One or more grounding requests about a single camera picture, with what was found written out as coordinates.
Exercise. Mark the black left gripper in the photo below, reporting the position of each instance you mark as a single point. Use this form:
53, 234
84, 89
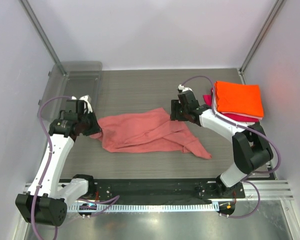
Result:
95, 128

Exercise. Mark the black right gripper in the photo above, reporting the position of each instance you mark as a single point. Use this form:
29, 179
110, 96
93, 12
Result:
175, 115

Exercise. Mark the salmon pink t shirt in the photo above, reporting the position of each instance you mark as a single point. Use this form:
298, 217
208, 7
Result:
151, 131

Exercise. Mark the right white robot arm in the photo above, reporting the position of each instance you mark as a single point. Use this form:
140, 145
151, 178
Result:
251, 150

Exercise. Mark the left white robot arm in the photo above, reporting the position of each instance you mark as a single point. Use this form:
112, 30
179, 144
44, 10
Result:
44, 202

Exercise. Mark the magenta folded t shirt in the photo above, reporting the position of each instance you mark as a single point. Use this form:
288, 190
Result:
244, 119

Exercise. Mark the clear grey plastic bin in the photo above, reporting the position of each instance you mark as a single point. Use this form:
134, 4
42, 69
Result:
81, 78

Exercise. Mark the orange folded t shirt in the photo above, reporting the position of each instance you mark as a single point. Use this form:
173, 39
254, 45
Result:
241, 99

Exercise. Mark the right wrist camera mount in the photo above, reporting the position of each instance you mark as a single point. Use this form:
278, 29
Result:
181, 88

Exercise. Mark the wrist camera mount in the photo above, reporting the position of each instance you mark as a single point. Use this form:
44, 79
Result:
181, 88
87, 103

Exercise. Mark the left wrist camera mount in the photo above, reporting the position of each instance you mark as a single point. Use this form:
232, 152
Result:
87, 103

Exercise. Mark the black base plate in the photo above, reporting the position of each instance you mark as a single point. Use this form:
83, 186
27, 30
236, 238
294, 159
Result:
164, 191

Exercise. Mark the slotted white cable duct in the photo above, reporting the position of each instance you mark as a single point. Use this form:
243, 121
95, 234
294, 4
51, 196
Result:
119, 208

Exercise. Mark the aluminium frame rail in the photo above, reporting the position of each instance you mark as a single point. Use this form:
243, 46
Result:
268, 190

